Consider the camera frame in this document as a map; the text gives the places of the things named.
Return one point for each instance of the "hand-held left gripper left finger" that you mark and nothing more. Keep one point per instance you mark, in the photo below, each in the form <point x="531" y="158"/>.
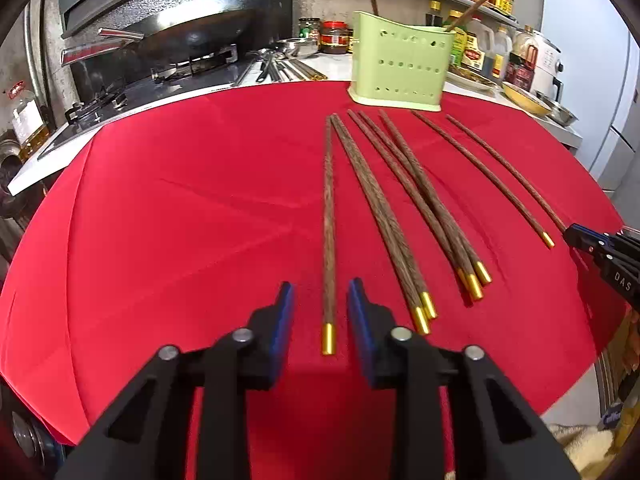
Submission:
<point x="284" y="330"/>

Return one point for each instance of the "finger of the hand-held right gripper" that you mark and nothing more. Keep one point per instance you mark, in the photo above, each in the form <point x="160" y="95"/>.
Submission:
<point x="582" y="236"/>

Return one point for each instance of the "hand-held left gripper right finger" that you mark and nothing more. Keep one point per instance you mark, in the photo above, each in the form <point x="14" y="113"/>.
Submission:
<point x="357" y="330"/>

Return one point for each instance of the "green perforated chopstick holder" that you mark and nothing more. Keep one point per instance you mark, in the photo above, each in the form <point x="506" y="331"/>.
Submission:
<point x="400" y="60"/>

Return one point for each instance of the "group of wooden chopsticks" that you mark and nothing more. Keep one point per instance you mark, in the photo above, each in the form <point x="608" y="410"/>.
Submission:
<point x="394" y="250"/>

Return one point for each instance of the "white refrigerator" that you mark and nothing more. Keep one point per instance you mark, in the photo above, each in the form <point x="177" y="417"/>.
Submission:
<point x="617" y="125"/>

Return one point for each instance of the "steel bowl with food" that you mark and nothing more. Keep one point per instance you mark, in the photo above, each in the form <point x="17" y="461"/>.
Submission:
<point x="560" y="111"/>

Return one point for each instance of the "red table cloth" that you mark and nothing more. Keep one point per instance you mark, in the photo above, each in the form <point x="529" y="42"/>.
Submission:
<point x="175" y="235"/>

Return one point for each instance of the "yellow rim bowl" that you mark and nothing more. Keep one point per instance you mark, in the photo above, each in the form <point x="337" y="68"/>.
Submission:
<point x="525" y="99"/>

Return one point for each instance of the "white air fryer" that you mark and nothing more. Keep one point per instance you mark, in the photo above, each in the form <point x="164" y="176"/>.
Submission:
<point x="547" y="60"/>

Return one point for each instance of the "beige fluffy cloth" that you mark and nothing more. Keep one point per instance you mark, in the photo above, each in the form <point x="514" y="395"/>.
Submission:
<point x="582" y="445"/>

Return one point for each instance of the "large dark vinegar bottle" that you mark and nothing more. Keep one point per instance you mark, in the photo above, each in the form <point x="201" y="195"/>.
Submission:
<point x="521" y="65"/>

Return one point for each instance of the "plate of cooked food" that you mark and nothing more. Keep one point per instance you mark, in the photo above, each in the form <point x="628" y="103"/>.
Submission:
<point x="470" y="79"/>

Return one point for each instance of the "white cap oil jug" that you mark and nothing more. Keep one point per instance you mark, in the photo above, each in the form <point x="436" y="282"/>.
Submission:
<point x="501" y="55"/>

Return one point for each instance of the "red label oil jug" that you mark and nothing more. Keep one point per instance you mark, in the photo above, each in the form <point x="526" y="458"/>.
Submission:
<point x="477" y="47"/>

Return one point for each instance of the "green plastic bottle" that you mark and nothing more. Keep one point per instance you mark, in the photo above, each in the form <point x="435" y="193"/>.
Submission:
<point x="458" y="40"/>

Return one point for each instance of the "dark soy sauce bottle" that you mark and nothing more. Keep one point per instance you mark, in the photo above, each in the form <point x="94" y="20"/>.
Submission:
<point x="434" y="15"/>

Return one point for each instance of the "black gas stove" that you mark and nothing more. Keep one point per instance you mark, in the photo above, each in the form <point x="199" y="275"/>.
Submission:
<point x="125" y="97"/>

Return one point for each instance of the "small steel bowl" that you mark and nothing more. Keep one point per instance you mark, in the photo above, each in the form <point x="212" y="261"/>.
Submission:
<point x="297" y="47"/>

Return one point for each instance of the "red lid sauce jar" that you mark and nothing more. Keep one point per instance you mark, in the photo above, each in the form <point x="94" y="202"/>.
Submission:
<point x="334" y="37"/>

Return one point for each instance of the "steel wok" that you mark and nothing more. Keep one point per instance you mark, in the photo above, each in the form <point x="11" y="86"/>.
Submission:
<point x="190" y="35"/>

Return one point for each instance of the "clear cooking oil bottle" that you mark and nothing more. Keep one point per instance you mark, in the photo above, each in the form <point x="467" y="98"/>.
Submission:
<point x="27" y="120"/>

